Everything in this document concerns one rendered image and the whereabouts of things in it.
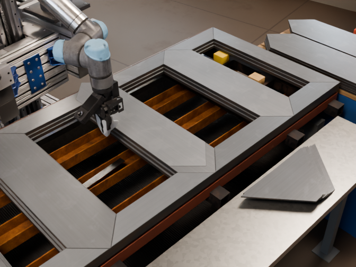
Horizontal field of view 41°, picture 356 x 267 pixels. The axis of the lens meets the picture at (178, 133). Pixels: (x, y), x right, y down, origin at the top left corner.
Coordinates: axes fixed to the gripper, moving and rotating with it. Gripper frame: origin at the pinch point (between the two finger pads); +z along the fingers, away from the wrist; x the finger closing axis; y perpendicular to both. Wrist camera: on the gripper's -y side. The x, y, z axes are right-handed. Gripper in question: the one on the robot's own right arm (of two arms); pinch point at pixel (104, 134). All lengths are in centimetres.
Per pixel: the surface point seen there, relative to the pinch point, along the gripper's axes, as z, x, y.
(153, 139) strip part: 5.8, -9.3, 14.8
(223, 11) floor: 91, 168, 254
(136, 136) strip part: 5.8, -3.7, 11.4
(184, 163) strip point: 5.8, -26.4, 13.7
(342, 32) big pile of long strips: 6, -13, 137
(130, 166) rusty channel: 19.4, -2.0, 7.9
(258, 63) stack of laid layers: 8, -1, 86
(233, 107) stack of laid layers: 8, -15, 53
